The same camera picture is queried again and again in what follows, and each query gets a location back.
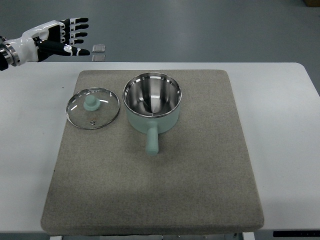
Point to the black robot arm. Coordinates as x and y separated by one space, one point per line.
5 58

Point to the cardboard box corner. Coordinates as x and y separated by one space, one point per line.
312 3

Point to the beige felt mat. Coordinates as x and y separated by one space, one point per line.
200 182

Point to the metal floor plate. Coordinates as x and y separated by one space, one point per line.
98 48

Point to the black table control panel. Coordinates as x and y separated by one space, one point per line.
296 234

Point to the glass lid green knob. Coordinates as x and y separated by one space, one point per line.
92 108

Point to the mint green saucepan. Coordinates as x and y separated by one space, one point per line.
152 103

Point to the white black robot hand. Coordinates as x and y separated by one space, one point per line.
56 37

